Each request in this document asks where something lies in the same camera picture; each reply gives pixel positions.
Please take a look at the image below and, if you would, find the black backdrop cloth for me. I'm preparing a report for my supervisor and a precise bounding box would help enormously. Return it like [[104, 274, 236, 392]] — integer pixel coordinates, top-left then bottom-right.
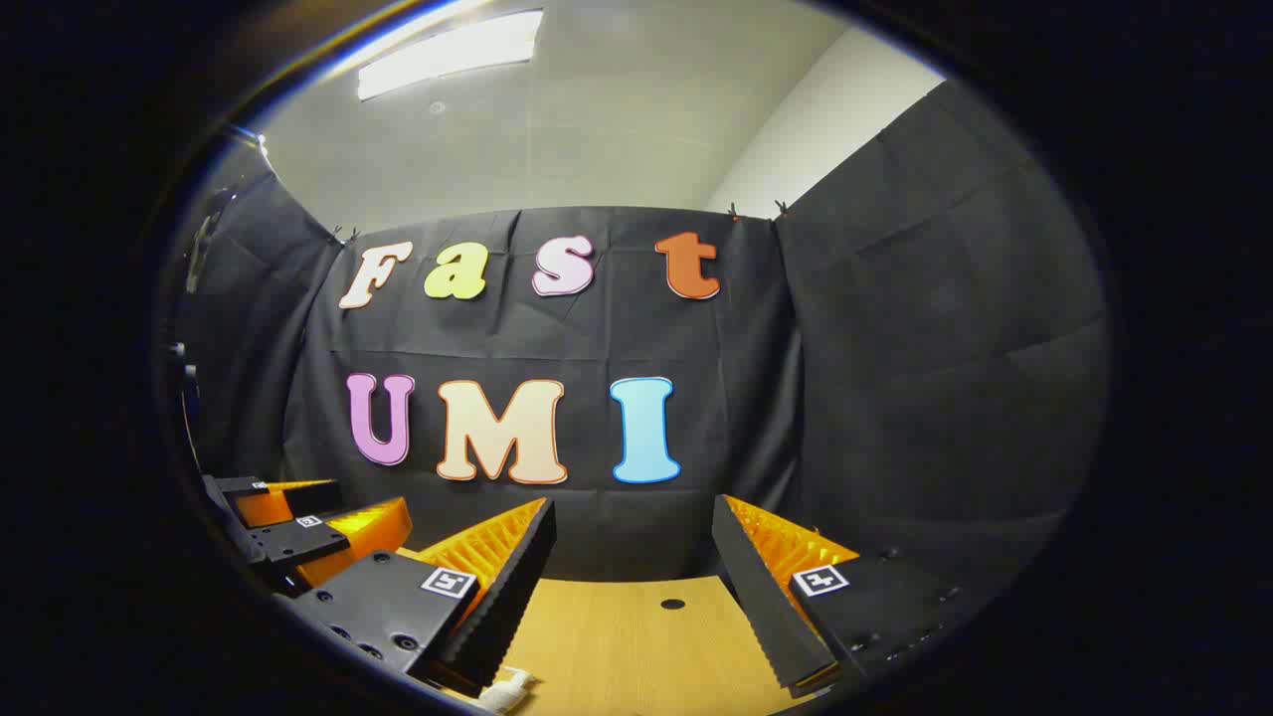
[[164, 80, 1110, 637]]

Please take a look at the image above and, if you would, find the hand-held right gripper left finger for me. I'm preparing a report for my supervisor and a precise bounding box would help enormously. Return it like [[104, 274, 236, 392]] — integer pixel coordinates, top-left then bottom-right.
[[281, 497, 558, 698]]

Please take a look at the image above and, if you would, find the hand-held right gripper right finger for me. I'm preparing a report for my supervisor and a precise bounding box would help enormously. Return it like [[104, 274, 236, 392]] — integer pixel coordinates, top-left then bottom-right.
[[711, 494, 972, 699]]

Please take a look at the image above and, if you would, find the white pump bottle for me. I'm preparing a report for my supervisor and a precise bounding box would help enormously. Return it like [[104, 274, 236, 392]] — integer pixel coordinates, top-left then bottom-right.
[[477, 668, 539, 713]]

